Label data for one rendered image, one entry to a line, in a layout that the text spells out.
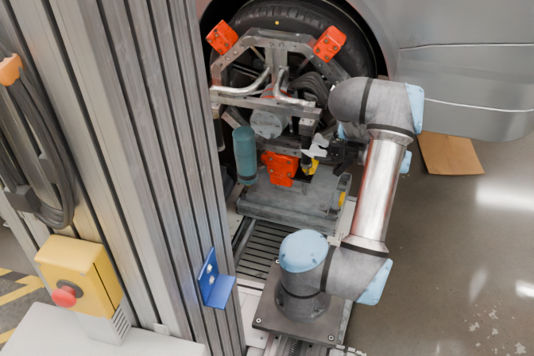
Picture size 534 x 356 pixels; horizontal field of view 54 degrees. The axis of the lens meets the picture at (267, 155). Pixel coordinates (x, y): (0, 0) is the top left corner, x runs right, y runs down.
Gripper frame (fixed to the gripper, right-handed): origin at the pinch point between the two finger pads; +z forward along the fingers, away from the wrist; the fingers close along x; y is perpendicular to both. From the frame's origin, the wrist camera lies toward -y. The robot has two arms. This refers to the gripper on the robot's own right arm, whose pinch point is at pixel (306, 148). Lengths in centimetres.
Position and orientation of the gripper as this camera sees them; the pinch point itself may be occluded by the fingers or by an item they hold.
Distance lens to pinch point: 182.3
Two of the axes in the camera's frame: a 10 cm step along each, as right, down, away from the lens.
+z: -9.5, -1.9, 2.7
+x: -3.2, 6.5, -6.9
